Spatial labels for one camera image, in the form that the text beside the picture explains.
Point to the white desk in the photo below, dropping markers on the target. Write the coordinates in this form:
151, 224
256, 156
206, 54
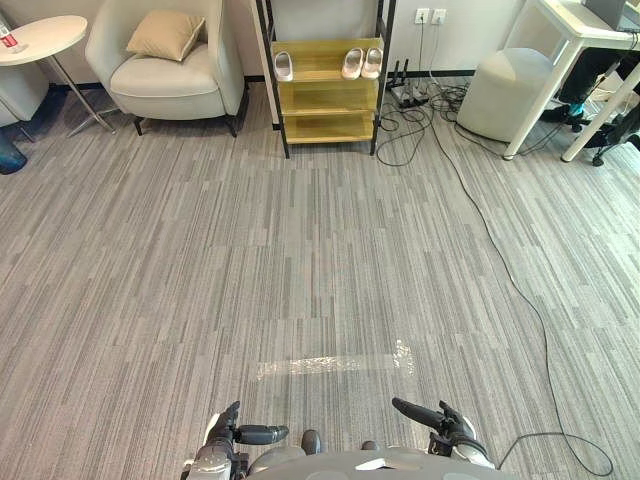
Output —
575, 35

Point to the dark robot foot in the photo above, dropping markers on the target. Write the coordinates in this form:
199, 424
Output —
311, 442
369, 445

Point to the black frame yellow shoe rack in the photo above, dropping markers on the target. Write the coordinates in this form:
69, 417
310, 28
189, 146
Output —
325, 95

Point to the clear floor tape strip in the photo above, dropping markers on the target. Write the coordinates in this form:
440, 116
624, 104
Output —
330, 364

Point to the red card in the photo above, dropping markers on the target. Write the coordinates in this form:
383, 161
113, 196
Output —
7, 41

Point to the person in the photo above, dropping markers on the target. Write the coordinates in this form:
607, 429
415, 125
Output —
590, 80

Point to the beige armchair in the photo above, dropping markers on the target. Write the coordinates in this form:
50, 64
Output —
165, 80

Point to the black office chair base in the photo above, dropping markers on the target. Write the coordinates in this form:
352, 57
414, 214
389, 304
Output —
612, 137

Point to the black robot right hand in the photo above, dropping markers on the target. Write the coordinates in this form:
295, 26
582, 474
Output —
447, 425

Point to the black power strip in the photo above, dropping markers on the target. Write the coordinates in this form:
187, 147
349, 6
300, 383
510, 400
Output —
410, 99

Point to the black router with antennas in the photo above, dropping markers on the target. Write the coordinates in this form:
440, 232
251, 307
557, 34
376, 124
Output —
401, 75

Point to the tan throw pillow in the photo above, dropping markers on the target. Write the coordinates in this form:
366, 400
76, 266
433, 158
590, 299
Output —
166, 35

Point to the blue glass vase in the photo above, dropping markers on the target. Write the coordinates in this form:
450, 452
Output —
10, 157

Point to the grey round ottoman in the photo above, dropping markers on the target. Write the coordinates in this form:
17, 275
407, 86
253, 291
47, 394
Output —
505, 95

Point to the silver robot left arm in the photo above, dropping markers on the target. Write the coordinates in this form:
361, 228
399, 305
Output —
212, 462

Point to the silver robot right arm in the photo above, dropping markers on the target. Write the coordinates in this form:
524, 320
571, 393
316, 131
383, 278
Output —
472, 452

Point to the grey laptop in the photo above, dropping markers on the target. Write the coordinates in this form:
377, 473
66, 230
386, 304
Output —
607, 12

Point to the white slipper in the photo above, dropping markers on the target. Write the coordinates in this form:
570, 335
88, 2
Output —
351, 64
372, 62
284, 66

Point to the round white side table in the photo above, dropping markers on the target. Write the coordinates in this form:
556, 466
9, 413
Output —
40, 37

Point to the dark robot right foot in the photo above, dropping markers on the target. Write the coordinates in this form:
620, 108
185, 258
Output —
369, 445

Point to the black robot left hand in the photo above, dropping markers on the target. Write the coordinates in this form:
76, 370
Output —
260, 434

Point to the grey sofa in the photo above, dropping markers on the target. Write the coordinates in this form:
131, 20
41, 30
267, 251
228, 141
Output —
20, 97

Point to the white wall socket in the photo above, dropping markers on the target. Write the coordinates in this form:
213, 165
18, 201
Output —
439, 16
422, 16

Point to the grey robot torso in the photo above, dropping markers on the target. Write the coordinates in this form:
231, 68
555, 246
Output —
330, 467

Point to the dark robot left foot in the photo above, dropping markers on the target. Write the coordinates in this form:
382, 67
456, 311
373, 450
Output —
311, 442

